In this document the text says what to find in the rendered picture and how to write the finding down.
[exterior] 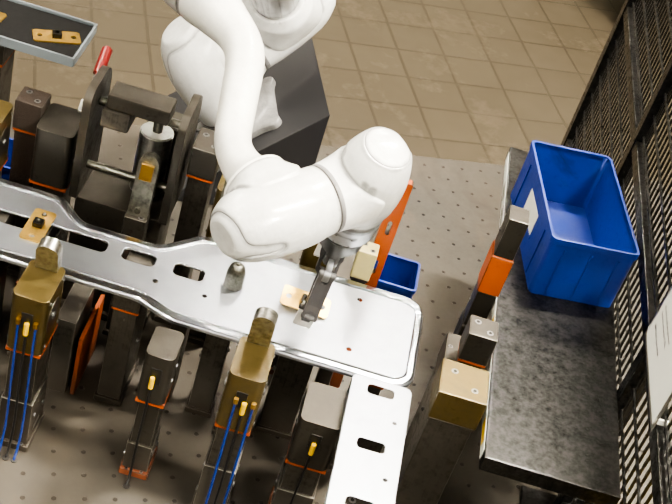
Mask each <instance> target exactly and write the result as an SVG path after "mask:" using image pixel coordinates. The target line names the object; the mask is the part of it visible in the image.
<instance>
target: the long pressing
mask: <svg viewBox="0 0 672 504"><path fill-rule="evenodd" d="M36 208H40V209H43V210H46V211H50V212H53V213H55V214H56V215H57V216H56V218H55V220H54V222H53V223H52V225H51V227H56V228H59V229H63V230H66V231H69V232H73V233H76V234H79V235H83V236H86V237H89V238H92V239H96V240H99V241H102V242H105V243H106V244H107V248H106V250H105V251H103V252H99V251H96V250H92V249H89V248H86V247H82V246H79V245H76V244H72V243H69V242H66V241H62V240H59V239H57V240H58V241H60V242H61V244H62V246H63V253H62V266H61V267H62V268H64V269H65V279H66V280H68V281H71V282H74V283H78V284H81V285H84V286H88V287H91V288H94V289H98V290H101V291H104V292H108V293H111V294H114V295H118V296H121V297H124V298H127V299H131V300H133V301H136V302H138V303H140V304H141V305H143V306H144V307H146V308H147V309H149V310H150V311H152V312H153V313H155V314H156V315H158V316H159V317H161V318H162V319H164V320H166V321H168V322H170V323H173V324H176V325H179V326H182V327H186V328H189V329H192V330H196V331H199V332H202V333H206V334H209V335H212V336H216V337H219V338H222V339H226V340H229V341H232V342H236V343H239V340H240V338H241V337H244V336H247V337H248V335H249V331H250V328H251V324H252V321H253V318H254V314H255V311H256V309H257V308H259V307H269V308H271V309H273V310H275V311H276V312H277V313H278V320H277V323H276V326H275V330H274V333H273V336H272V339H271V343H270V344H273V345H274V346H275V348H276V350H275V354H276V355H279V356H282V357H286V358H289V359H292V360H296V361H299V362H302V363H306V364H309V365H312V366H315V367H319V368H322V369H325V370H329V371H332V372H335V373H339V374H342V375H345V376H349V377H353V375H355V374H361V375H364V376H367V377H371V378H374V379H377V380H381V381H384V382H387V383H391V384H394V385H397V386H401V387H404V388H405V387H407V386H409V385H410V384H411V382H412V380H413V377H414V372H415V365H416V359H417V353H418V346H419V340H420V333H421V327H422V320H423V317H422V312H421V309H420V307H419V305H418V304H417V303H416V302H415V301H413V300H412V299H410V298H408V297H405V296H402V295H399V294H395V293H392V292H389V291H386V290H382V289H379V288H376V287H372V286H369V285H366V284H362V283H359V282H356V281H353V280H349V279H346V278H343V277H339V276H336V279H335V280H334V281H333V283H332V285H331V287H330V290H329V292H328V294H327V297H326V298H327V299H329V300H330V301H331V306H330V309H329V312H328V316H327V318H326V319H322V318H320V317H318V320H317V321H316V322H313V324H312V326H311V328H309V329H308V328H305V327H302V326H299V325H296V324H294V323H293V319H294V318H295V316H296V314H297V312H298V310H297V309H294V308H291V307H289V306H286V305H283V304H281V303H280V298H281V295H282V292H283V289H284V286H285V285H290V286H293V287H296V288H299V289H302V290H304V291H307V292H309V291H310V288H311V286H312V283H313V280H314V278H315V275H316V273H317V271H316V270H315V269H313V268H310V267H306V266H303V265H300V264H297V263H293V262H290V261H287V260H283V259H280V258H277V259H273V260H268V261H262V262H241V263H242V264H243V265H244V266H245V270H246V275H245V279H244V282H243V286H242V289H241V290H240V291H237V292H232V291H229V290H227V289H226V288H225V287H224V285H223V283H224V280H225V276H226V272H227V269H228V267H229V266H230V265H231V264H232V263H233V262H239V261H236V260H234V259H232V258H230V257H228V256H226V255H225V254H223V253H222V252H221V251H220V249H219V248H218V247H217V245H216V244H215V242H214V240H213V238H211V237H205V236H197V237H193V238H189V239H185V240H181V241H177V242H173V243H169V244H154V243H150V242H147V241H143V240H140V239H137V238H133V237H130V236H127V235H124V234H120V233H117V232H114V231H110V230H107V229H104V228H100V227H97V226H94V225H91V224H88V223H86V222H85V221H83V220H82V219H81V218H80V217H79V216H78V215H77V213H76V212H75V211H74V209H73V208H72V207H71V205H70V204H69V203H68V202H67V201H66V200H65V199H64V198H62V197H60V196H58V195H55V194H52V193H49V192H46V191H42V190H39V189H36V188H32V187H29V186H26V185H22V184H19V183H16V182H13V181H9V180H6V179H3V178H0V211H3V212H6V213H10V214H13V215H16V216H20V217H23V218H26V219H28V220H29V218H30V216H31V215H32V213H33V212H34V210H35V209H36ZM22 229H23V228H19V227H16V226H13V225H9V224H6V223H3V222H0V260H1V261H5V262H8V263H11V264H15V265H18V266H21V267H25V268H26V267H27V266H28V264H29V262H30V261H32V260H35V254H36V248H37V246H38V244H39V243H35V242H32V241H28V240H25V239H22V238H20V237H19V234H20V232H21V231H22ZM125 250H132V251H135V252H139V253H142V254H145V255H149V256H152V257H154V258H155V260H156V261H155V263H154V265H153V266H145V265H142V264H139V263H135V262H132V261H129V260H125V259H123V258H122V255H123V253H124V251H125ZM177 265H182V266H185V267H188V268H192V269H195V270H198V271H201V272H203V274H204V276H203V278H202V280H201V281H195V280H192V279H188V278H185V277H182V276H178V275H176V274H174V272H173V271H174V269H175V267H176V266H177ZM153 280H157V281H158V283H154V282H153ZM202 295H207V298H203V297H202ZM358 298H360V299H362V302H359V301H358V300H357V299H358ZM346 348H351V349H352V351H347V350H346Z"/></svg>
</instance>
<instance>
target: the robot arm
mask: <svg viewBox="0 0 672 504"><path fill-rule="evenodd" d="M164 1H165V3H166V4H167V5H168V6H169V7H171V8H172V9H173V10H174V11H176V12H177V13H178V14H179V15H180V17H178V18H176V19H175V20H174V21H173V22H171V23H170V24H169V26H168V27H167V28H166V30H165V31H164V33H163V35H162V41H161V55H162V59H163V63H164V66H165V69H166V72H167V74H168V77H169V79H170V81H171V83H172V84H173V86H174V88H175V89H176V91H177V92H178V94H179V95H180V97H181V98H182V99H183V101H184V102H185V103H186V105H187V106H188V104H189V102H190V100H191V98H192V96H193V94H194V93H196V94H199V95H202V96H203V101H202V107H201V111H200V116H199V119H200V122H199V123H198V125H197V129H201V127H204V128H207V129H210V130H213V131H215V132H214V147H215V154H216V158H217V161H218V164H219V167H220V169H221V172H222V174H223V176H224V178H225V180H226V182H227V185H226V187H225V190H224V196H223V197H222V198H221V199H220V200H219V202H218V203H217V205H216V206H215V208H214V210H213V212H212V214H211V218H210V231H211V235H212V238H213V240H214V242H215V244H216V245H217V247H218V248H219V249H220V251H221V252H222V253H223V254H225V255H226V256H228V257H230V258H232V259H234V260H236V261H239V262H262V261H268V260H273V259H277V258H280V257H283V256H287V255H290V254H293V253H296V252H298V251H301V250H304V249H306V248H308V247H311V246H313V245H315V244H317V243H318V245H317V247H316V249H315V251H314V254H313V255H314V256H317V257H319V259H318V261H317V264H316V268H315V270H316V271H317V273H316V275H315V278H314V280H313V283H312V286H311V288H310V291H309V293H308V296H307V298H306V301H303V302H302V304H300V303H299V306H298V308H299V310H298V312H297V314H296V316H295V318H294V319H293V323H294V324H296V325H299V326H302V327H305V328H308V329H309V328H311V326H312V324H313V322H316V321H317V320H318V316H319V313H320V311H321V309H322V306H323V304H324V301H325V299H326V297H327V294H328V292H329V290H330V287H331V285H332V283H333V281H334V280H335V279H336V275H337V272H338V270H339V267H340V265H341V263H343V261H344V259H345V257H348V256H352V255H354V254H356V253H357V252H358V251H359V250H360V249H361V248H362V246H363V245H364V244H366V243H367V242H369V241H370V240H371V239H372V237H373V236H374V234H375V232H376V231H377V229H378V227H379V226H380V225H381V223H382V221H383V220H384V219H386V218H387V217H388V216H389V215H390V214H391V213H392V211H393V210H394V209H395V207H396V206H397V204H398V203H399V201H400V200H401V198H402V196H403V194H404V192H405V190H406V187H407V185H408V181H409V178H410V174H411V168H412V154H411V152H410V150H409V148H408V147H407V145H406V143H405V142H404V140H403V139H402V138H401V137H400V135H399V134H398V133H396V132H395V131H393V130H391V129H388V128H385V127H372V128H370V129H367V130H365V131H363V132H361V133H360V134H358V135H357V136H355V137H354V138H352V139H351V140H350V141H349V142H348V143H347V145H346V146H342V147H341V148H339V149H338V150H337V151H335V152H334V153H333V154H331V155H330V156H328V157H327V158H325V159H323V160H321V161H320V162H317V163H315V164H313V165H311V166H308V167H305V168H301V169H300V167H299V166H298V165H296V164H292V163H289V162H286V161H284V160H283V159H282V158H280V157H279V156H276V155H263V156H261V155H260V154H259V153H258V152H257V151H256V150H255V149H254V147H253V144H252V139H253V138H255V137H257V136H259V135H261V134H263V133H265V132H268V131H272V130H275V129H277V128H278V127H279V126H280V125H281V123H282V120H281V119H280V117H279V116H278V112H277V105H276V99H275V92H274V89H275V85H276V82H275V80H274V79H273V77H266V78H264V79H263V75H264V73H265V72H266V70H267V69H269V68H270V67H272V66H273V65H274V64H276V63H278V62H279V61H281V60H283V59H284V58H285V57H287V56H288V55H290V54H291V53H293V52H294V51H295V50H297V49H298V48H299V47H301V46H302V45H303V44H304V43H305V42H307V41H308V40H309V39H310V38H312V37H313V36H314V35H315V34H316V33H317V32H318V31H319V30H320V29H322V28H323V26H324V25H325V24H326V23H327V21H328V20H329V18H330V16H331V14H332V12H333V10H334V7H335V4H336V0H164ZM322 261H323V263H324V264H325V265H326V267H323V266H321V265H320V264H321V262H322ZM334 267H335V269H334V270H332V269H333V268H334Z"/></svg>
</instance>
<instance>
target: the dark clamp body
mask: <svg viewBox="0 0 672 504"><path fill-rule="evenodd" d="M80 117H81V113H79V112H78V109H74V108H71V107H68V106H64V105H61V104H58V103H52V104H51V105H50V106H49V107H48V109H47V110H46V112H45V113H44V115H43V116H42V118H41V119H40V121H39V122H38V124H37V128H36V135H35V143H34V151H33V159H32V167H31V175H30V178H29V182H30V183H33V188H36V189H39V190H42V191H46V192H49V193H52V194H55V195H58V196H60V197H62V198H64V199H65V200H66V201H67V202H68V203H69V204H70V200H71V197H70V196H69V190H70V183H71V176H72V170H73V163H74V157H75V150H76V144H77V137H78V130H79V124H80ZM67 236H68V231H66V230H63V229H59V228H57V230H56V236H55V238H56V239H59V240H62V241H66V242H67Z"/></svg>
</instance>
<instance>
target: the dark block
mask: <svg viewBox="0 0 672 504"><path fill-rule="evenodd" d="M214 132H215V131H213V130H210V129H207V128H204V127H201V129H200V131H199V133H198V136H197V138H196V140H195V142H194V144H193V146H192V150H191V154H190V159H189V163H188V167H187V172H186V173H187V174H186V176H187V177H188V179H187V183H186V188H185V192H184V197H183V201H182V206H181V210H180V215H179V219H178V223H177V228H176V232H175V237H174V241H173V242H177V241H181V240H185V239H189V238H193V237H197V236H201V235H202V231H203V227H204V223H205V219H206V214H207V210H208V206H209V202H210V198H211V194H212V190H213V186H214V181H215V177H216V174H217V171H218V169H219V164H218V161H217V158H216V154H215V147H214ZM173 272H174V274H176V275H178V276H182V277H185V278H188V279H191V277H192V272H193V269H192V268H188V267H185V266H182V265H177V266H176V267H175V269H174V271H173ZM154 321H157V322H160V323H164V324H167V325H170V326H171V323H170V322H168V321H166V320H164V319H162V318H161V317H159V316H158V315H156V314H155V316H154Z"/></svg>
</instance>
